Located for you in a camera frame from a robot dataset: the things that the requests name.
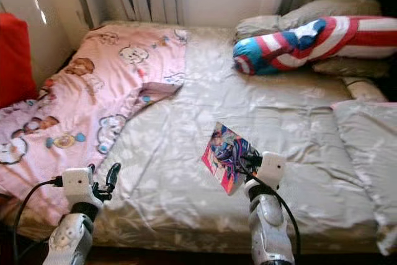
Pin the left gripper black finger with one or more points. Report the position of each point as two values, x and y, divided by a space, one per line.
113 177

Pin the anime cover comic book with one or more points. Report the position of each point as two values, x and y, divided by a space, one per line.
226 156

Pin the large grey pillow pink trim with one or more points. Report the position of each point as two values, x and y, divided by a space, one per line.
369 153

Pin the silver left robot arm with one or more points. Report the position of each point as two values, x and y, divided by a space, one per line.
68 240

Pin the grey floral bedspread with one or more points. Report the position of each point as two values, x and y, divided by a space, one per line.
161 215

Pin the pink cartoon print blanket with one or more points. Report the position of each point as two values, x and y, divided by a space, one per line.
87 103

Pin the red white blue bolster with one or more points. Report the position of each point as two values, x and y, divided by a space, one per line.
298 48

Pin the small cream printed pillow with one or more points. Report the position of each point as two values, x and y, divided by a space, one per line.
365 90

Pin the thick red cushion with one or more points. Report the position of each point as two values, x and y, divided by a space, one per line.
15 60

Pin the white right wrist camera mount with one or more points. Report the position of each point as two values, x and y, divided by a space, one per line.
272 169

